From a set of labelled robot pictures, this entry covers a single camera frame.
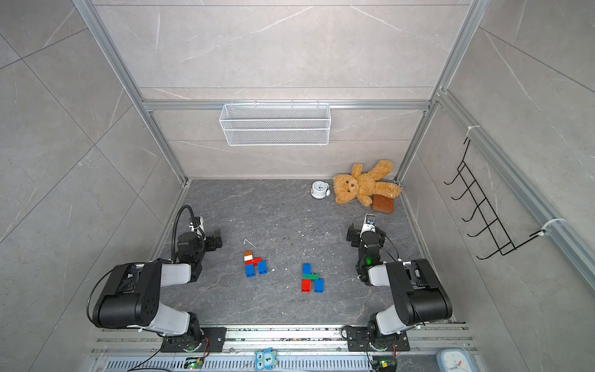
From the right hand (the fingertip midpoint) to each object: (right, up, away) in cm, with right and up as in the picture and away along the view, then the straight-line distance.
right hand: (367, 225), depth 92 cm
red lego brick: (-25, -21, -9) cm, 34 cm away
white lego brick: (-48, -12, -2) cm, 50 cm away
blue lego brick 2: (-48, -17, -3) cm, 51 cm away
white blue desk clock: (+19, -38, -24) cm, 49 cm away
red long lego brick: (-46, -14, -4) cm, 48 cm away
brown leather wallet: (+11, +9, +15) cm, 20 cm away
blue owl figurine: (-38, -38, -24) cm, 59 cm away
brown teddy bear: (+2, +17, +15) cm, 23 cm away
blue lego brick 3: (-25, -17, -2) cm, 31 cm away
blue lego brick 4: (-20, -21, -9) cm, 31 cm away
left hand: (-66, -1, +1) cm, 66 cm away
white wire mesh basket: (-38, +44, +8) cm, 59 cm away
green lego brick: (-24, -18, -7) cm, 31 cm away
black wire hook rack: (+26, -1, -33) cm, 42 cm away
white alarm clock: (-18, +16, +18) cm, 30 cm away
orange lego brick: (-49, -11, +1) cm, 50 cm away
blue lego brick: (-42, -16, -3) cm, 46 cm away
